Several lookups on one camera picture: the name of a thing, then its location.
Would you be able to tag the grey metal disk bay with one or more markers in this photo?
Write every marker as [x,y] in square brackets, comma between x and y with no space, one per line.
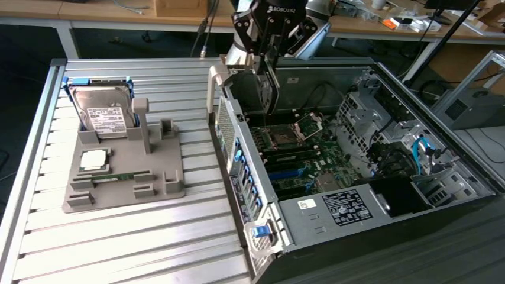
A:
[438,192]

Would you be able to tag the white cup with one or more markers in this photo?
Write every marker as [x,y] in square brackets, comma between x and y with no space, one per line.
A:
[379,3]

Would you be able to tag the installed RAM stick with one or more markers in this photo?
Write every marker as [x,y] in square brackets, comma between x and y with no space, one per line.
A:
[293,156]

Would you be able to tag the grey power supply unit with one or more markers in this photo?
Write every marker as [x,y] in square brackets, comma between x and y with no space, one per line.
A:
[317,219]

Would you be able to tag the silver metal device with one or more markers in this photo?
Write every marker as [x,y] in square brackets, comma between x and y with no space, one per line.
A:
[347,9]

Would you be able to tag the brown cardboard box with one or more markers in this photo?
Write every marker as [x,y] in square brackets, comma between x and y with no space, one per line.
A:
[178,7]

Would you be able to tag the green RAM stick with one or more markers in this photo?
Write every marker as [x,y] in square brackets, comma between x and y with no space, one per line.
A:
[115,177]

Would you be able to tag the metal socket cover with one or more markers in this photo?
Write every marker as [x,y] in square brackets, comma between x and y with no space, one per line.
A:
[310,124]

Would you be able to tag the small orange box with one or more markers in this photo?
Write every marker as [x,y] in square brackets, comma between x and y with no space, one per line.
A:
[391,23]

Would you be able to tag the green motherboard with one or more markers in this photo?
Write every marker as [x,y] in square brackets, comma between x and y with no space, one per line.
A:
[335,165]

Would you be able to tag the silver CPU chip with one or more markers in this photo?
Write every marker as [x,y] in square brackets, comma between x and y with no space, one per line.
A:
[94,161]

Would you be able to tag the blue case latch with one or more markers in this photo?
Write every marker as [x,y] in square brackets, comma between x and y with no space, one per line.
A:
[261,231]

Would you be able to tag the silver perforated disk bay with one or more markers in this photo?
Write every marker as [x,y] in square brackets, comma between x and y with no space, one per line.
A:
[362,115]

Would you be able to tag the aluminium profile frame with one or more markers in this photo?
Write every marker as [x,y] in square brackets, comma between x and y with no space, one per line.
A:
[490,59]

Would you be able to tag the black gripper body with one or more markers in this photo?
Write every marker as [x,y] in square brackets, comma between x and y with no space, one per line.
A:
[277,14]

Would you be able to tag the graphics card with metal bracket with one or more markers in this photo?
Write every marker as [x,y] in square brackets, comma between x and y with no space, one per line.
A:
[269,88]

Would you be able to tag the long wooden desk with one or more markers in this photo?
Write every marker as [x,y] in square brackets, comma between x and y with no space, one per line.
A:
[79,13]

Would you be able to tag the black slanted pole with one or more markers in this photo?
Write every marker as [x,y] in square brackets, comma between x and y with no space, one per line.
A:
[451,29]

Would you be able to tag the silver chipset heatsink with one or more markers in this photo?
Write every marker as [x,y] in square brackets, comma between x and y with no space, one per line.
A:
[330,182]

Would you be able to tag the small white box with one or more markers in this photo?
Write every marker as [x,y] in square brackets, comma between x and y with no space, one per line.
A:
[424,26]

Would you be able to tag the brown cardboard piece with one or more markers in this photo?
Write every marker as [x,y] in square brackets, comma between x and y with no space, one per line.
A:
[494,17]

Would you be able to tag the black monitor with stand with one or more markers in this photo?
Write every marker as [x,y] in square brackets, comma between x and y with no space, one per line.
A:
[442,19]

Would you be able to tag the black plastic shroud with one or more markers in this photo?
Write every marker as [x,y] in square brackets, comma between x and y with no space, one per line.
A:
[399,192]

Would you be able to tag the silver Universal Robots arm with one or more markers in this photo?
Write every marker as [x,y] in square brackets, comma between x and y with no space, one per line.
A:
[237,54]

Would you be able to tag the blue expansion slot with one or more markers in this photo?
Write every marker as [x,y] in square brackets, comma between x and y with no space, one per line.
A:
[285,174]

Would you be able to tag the open black PC case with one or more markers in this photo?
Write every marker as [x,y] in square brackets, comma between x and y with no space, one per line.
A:
[355,251]

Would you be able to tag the grey computer tower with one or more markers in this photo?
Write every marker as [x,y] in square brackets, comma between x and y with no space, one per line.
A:
[474,109]

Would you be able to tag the hard disk with blue bracket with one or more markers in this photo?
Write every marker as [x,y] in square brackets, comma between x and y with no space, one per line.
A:
[103,109]

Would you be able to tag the CPU socket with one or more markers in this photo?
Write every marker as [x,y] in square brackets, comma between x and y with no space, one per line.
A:
[282,137]

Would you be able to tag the grey parts rack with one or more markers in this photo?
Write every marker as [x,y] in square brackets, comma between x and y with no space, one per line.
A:
[130,165]

